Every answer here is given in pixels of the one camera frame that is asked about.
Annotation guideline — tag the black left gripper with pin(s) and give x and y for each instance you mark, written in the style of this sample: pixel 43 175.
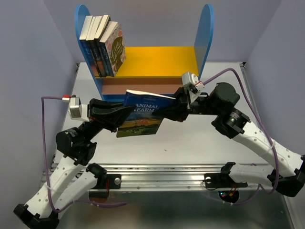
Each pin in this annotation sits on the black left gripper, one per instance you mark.
pixel 111 114

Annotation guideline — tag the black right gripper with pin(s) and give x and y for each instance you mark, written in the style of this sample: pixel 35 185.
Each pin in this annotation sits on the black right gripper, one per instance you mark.
pixel 178 111

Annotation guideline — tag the blue green landscape book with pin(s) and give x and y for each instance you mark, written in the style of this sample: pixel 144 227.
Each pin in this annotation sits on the blue green landscape book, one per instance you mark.
pixel 142 121

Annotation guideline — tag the A Tale of Two Cities book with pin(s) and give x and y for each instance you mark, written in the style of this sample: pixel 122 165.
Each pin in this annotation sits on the A Tale of Two Cities book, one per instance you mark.
pixel 100 58

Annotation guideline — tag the Little Women floral book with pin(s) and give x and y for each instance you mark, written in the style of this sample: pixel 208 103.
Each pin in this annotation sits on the Little Women floral book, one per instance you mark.
pixel 116 47

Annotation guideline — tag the Three Days to See book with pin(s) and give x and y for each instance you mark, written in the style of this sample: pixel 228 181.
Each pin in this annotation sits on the Three Days to See book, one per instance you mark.
pixel 94 23

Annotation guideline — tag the Nineteen Eighty-Four dark book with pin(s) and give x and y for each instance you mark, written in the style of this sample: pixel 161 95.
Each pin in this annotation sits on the Nineteen Eighty-Four dark book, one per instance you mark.
pixel 106 32

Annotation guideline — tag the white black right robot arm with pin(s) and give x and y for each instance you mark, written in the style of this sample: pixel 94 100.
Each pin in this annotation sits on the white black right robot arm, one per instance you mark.
pixel 285 170

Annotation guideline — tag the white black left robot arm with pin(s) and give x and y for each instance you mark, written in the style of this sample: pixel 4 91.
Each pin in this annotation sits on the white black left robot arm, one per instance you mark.
pixel 74 174

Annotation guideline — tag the blue wooden bookshelf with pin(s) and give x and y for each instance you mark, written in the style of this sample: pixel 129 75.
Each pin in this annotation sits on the blue wooden bookshelf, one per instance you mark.
pixel 156 69

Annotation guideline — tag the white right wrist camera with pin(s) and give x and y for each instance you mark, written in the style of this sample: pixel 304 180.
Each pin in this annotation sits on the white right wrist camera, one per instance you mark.
pixel 192 83

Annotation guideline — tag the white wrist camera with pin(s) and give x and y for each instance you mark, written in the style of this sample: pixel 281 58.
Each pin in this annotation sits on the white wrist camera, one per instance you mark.
pixel 76 109
pixel 192 83

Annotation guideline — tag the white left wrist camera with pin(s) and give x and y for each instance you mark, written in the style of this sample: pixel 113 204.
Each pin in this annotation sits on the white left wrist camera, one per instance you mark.
pixel 76 109

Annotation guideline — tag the aluminium mounting rail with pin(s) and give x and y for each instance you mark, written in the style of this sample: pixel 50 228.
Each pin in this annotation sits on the aluminium mounting rail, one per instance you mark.
pixel 172 177

